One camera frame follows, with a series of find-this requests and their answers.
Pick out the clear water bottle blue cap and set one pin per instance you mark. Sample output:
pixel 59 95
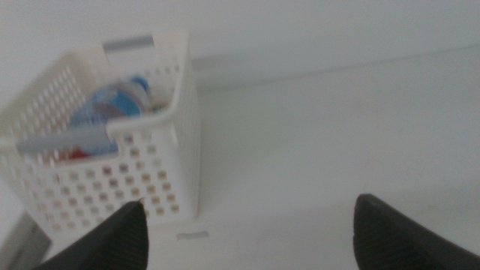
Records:
pixel 116 103

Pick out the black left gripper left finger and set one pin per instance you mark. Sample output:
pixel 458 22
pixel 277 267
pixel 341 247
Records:
pixel 116 243

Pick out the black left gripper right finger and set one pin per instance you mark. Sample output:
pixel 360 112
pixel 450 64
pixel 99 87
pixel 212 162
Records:
pixel 390 240

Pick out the white perforated plastic basket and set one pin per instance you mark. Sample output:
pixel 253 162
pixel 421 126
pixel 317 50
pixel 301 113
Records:
pixel 112 187

